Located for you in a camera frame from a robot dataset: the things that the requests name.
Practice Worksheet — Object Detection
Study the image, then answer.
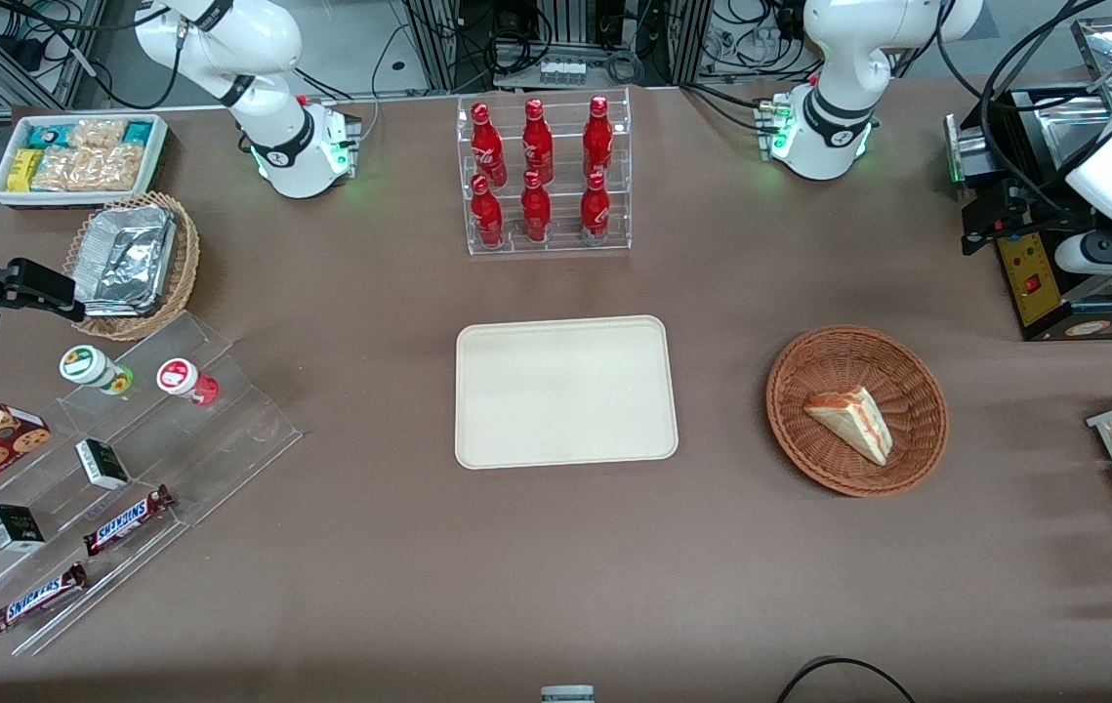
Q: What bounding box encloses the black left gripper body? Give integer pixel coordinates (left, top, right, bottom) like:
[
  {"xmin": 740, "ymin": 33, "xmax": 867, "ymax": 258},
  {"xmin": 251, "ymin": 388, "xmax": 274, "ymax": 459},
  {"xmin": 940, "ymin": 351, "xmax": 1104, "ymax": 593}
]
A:
[{"xmin": 1030, "ymin": 174, "xmax": 1112, "ymax": 241}]

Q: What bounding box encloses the triangular sandwich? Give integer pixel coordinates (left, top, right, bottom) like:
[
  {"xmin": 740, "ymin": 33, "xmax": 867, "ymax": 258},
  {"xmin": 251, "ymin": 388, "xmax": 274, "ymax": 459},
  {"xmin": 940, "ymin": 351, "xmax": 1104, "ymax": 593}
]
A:
[{"xmin": 803, "ymin": 386, "xmax": 894, "ymax": 467}]

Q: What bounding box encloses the light oval wicker basket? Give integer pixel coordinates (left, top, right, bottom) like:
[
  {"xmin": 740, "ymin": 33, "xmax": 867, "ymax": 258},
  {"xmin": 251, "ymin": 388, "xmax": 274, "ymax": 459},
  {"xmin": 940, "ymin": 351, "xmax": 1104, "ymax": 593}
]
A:
[{"xmin": 62, "ymin": 190, "xmax": 201, "ymax": 343}]

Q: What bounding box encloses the round brown wicker basket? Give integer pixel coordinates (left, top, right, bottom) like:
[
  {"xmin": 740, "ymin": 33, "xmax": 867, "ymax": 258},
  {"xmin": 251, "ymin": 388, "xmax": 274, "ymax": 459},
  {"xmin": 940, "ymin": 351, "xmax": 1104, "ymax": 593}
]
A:
[{"xmin": 765, "ymin": 324, "xmax": 950, "ymax": 499}]

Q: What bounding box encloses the beige plastic tray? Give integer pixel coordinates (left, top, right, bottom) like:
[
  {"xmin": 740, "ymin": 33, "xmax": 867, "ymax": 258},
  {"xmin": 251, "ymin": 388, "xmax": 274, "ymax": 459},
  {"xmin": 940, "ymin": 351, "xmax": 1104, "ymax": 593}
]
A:
[{"xmin": 455, "ymin": 314, "xmax": 680, "ymax": 471}]

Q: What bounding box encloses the green lid snack cup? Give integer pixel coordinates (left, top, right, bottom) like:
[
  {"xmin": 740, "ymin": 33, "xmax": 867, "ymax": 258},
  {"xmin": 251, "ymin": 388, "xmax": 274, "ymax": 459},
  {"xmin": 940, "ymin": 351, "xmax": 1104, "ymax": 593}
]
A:
[{"xmin": 60, "ymin": 344, "xmax": 135, "ymax": 396}]

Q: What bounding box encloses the black food warmer machine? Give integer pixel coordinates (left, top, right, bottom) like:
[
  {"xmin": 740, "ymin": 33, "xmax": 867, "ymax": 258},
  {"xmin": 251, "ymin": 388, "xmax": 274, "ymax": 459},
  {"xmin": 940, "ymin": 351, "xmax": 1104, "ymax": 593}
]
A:
[{"xmin": 944, "ymin": 15, "xmax": 1112, "ymax": 343}]

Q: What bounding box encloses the aluminium foil container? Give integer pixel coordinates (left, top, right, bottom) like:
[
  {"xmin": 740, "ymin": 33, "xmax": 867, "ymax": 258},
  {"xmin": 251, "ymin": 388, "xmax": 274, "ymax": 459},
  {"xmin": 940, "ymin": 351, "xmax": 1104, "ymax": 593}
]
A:
[{"xmin": 75, "ymin": 203, "xmax": 178, "ymax": 318}]

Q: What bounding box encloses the steel food pan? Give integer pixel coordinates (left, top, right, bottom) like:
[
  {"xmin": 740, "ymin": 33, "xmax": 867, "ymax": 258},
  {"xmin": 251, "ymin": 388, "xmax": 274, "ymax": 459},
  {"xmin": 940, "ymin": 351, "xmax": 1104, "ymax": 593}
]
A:
[{"xmin": 1030, "ymin": 93, "xmax": 1108, "ymax": 183}]

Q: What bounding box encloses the clear cracker bag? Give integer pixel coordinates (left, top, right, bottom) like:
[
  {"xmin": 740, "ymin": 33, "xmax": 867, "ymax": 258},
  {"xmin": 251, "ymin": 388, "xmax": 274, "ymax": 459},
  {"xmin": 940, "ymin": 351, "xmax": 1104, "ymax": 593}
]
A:
[
  {"xmin": 33, "ymin": 146, "xmax": 88, "ymax": 191},
  {"xmin": 67, "ymin": 117, "xmax": 128, "ymax": 150},
  {"xmin": 83, "ymin": 145, "xmax": 144, "ymax": 191}
]

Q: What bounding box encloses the red lid snack cup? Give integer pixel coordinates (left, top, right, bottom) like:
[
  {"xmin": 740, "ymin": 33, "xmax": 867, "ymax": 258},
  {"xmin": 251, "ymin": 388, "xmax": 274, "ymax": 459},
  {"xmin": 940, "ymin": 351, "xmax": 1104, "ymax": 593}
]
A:
[{"xmin": 156, "ymin": 357, "xmax": 220, "ymax": 406}]

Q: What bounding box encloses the small black box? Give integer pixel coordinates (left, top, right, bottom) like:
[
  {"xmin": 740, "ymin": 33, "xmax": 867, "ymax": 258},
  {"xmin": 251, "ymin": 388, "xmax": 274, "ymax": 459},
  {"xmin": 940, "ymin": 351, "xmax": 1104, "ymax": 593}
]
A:
[
  {"xmin": 0, "ymin": 503, "xmax": 46, "ymax": 554},
  {"xmin": 75, "ymin": 438, "xmax": 131, "ymax": 491}
]

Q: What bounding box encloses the clear acrylic stepped display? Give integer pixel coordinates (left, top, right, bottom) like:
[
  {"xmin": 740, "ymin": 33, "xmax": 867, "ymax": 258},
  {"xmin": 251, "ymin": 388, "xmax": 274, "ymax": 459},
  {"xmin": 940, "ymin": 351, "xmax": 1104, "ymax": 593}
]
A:
[{"xmin": 0, "ymin": 310, "xmax": 304, "ymax": 657}]

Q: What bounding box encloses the Snickers chocolate bar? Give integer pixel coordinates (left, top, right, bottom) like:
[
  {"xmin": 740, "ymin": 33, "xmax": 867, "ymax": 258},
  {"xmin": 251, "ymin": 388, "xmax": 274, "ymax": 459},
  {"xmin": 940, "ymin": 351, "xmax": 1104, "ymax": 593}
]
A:
[
  {"xmin": 82, "ymin": 484, "xmax": 176, "ymax": 558},
  {"xmin": 0, "ymin": 561, "xmax": 90, "ymax": 638}
]

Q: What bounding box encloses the red cola bottle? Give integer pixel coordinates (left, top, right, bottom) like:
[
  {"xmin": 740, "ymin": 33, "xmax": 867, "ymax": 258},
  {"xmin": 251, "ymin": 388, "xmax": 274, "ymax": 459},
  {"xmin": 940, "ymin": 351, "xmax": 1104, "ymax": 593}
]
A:
[
  {"xmin": 471, "ymin": 103, "xmax": 508, "ymax": 186},
  {"xmin": 582, "ymin": 95, "xmax": 614, "ymax": 179},
  {"xmin": 580, "ymin": 171, "xmax": 611, "ymax": 242},
  {"xmin": 520, "ymin": 170, "xmax": 553, "ymax": 243},
  {"xmin": 521, "ymin": 98, "xmax": 555, "ymax": 185},
  {"xmin": 470, "ymin": 174, "xmax": 505, "ymax": 247}
]

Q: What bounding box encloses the clear acrylic bottle rack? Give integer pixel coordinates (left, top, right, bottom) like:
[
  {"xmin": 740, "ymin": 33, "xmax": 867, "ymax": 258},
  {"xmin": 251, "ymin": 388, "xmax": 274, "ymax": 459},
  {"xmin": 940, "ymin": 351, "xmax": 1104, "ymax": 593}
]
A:
[{"xmin": 456, "ymin": 86, "xmax": 633, "ymax": 257}]

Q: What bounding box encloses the aluminium equipment rack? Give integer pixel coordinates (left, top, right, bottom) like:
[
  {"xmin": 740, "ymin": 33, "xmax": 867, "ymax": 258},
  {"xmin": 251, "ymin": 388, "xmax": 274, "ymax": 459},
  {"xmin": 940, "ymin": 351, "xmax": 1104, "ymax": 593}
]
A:
[{"xmin": 399, "ymin": 0, "xmax": 713, "ymax": 94}]

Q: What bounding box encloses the black cable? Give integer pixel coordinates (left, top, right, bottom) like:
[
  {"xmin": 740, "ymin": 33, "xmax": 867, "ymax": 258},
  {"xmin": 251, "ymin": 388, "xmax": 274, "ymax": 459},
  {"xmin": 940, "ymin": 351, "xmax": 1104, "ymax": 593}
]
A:
[{"xmin": 775, "ymin": 656, "xmax": 918, "ymax": 703}]

